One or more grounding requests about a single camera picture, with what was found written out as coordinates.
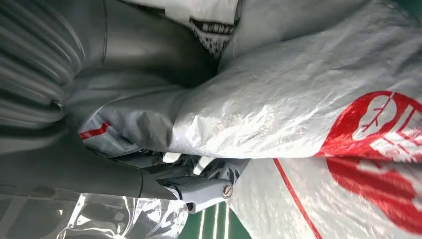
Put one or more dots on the grey courier bag red print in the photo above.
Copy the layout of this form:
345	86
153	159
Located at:
346	214

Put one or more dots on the green conveyor belt aluminium frame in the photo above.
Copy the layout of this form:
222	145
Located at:
240	227

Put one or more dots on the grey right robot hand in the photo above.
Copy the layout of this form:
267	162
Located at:
138	59

